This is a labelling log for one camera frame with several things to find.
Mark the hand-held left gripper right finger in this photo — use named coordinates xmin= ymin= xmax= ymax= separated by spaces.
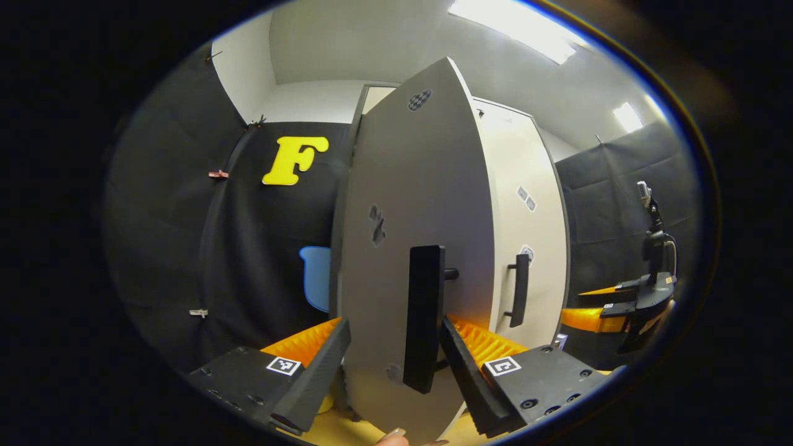
xmin=439 ymin=314 xmax=611 ymax=437

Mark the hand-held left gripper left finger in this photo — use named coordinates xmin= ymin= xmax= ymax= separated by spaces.
xmin=188 ymin=317 xmax=352 ymax=436

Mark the white cabinet door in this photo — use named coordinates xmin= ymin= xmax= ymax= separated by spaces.
xmin=472 ymin=97 xmax=571 ymax=351
xmin=330 ymin=57 xmax=497 ymax=446

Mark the black backdrop cloth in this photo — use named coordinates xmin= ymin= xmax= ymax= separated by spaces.
xmin=554 ymin=121 xmax=701 ymax=372
xmin=105 ymin=43 xmax=354 ymax=378

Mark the blue chair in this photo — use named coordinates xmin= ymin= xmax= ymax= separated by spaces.
xmin=299 ymin=246 xmax=333 ymax=314

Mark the small ceiling light panel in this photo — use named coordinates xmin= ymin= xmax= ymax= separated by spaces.
xmin=613 ymin=102 xmax=645 ymax=134

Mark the large ceiling light panel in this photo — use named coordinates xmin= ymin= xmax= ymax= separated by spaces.
xmin=449 ymin=0 xmax=589 ymax=66

